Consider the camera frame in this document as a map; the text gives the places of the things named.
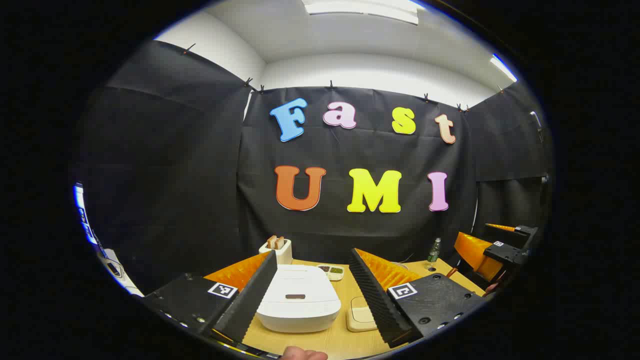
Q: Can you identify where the large ceiling light panel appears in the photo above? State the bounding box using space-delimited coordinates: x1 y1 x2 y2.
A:
302 0 420 25

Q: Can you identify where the black backdrop cloth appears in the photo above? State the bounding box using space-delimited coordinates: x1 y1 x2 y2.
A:
75 40 553 296

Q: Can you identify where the white divided condiment dish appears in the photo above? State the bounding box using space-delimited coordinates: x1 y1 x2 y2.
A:
316 263 345 282

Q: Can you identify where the white toaster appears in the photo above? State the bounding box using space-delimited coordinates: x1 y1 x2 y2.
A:
258 239 293 266

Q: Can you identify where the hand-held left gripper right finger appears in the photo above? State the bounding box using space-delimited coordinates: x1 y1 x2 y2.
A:
348 247 488 349

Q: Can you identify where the clear box of rice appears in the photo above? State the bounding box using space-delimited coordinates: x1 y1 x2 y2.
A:
346 296 378 333

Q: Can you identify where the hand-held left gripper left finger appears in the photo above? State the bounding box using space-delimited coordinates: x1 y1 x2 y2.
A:
142 250 279 346

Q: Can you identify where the white rice cooker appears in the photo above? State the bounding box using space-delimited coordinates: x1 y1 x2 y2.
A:
256 264 342 334

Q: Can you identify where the small ceiling light panel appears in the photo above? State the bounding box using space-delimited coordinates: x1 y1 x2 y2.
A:
490 54 518 83

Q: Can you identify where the lit monitor screen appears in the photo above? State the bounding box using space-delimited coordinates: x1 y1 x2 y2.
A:
74 182 98 246

